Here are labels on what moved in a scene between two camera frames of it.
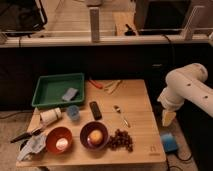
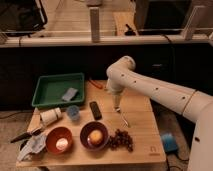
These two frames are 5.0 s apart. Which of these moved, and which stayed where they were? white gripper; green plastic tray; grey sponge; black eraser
Moved: white gripper
Stayed: grey sponge; green plastic tray; black eraser
